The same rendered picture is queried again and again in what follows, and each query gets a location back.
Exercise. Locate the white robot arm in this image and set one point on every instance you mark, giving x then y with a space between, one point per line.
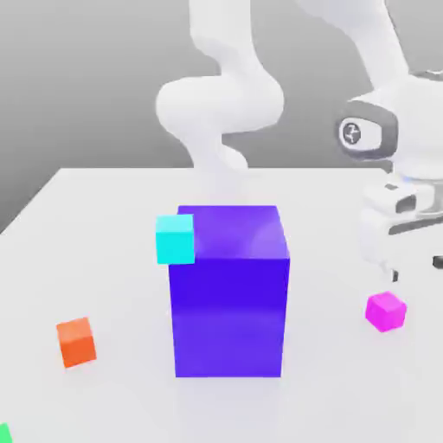
221 104

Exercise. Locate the small green cube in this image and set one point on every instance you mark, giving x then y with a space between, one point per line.
4 434

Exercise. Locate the small cyan cube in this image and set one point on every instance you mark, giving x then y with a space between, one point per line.
174 242

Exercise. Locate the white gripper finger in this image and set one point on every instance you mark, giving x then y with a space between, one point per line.
438 262
394 275

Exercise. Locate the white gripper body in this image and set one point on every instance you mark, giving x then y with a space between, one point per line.
377 238

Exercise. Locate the small magenta cube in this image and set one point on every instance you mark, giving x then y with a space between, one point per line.
385 313

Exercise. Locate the small orange cube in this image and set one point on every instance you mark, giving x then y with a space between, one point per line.
77 344

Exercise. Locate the large purple box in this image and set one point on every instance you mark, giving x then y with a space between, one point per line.
228 311

